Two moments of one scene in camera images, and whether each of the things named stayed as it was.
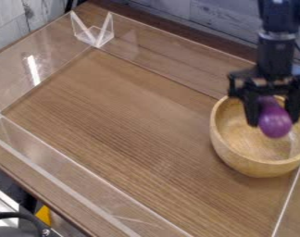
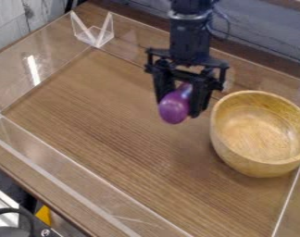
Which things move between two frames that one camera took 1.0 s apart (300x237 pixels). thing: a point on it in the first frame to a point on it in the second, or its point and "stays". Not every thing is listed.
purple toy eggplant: (274, 118) to (174, 105)
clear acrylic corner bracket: (93, 35) stays
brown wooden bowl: (246, 150) stays
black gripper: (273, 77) to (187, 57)
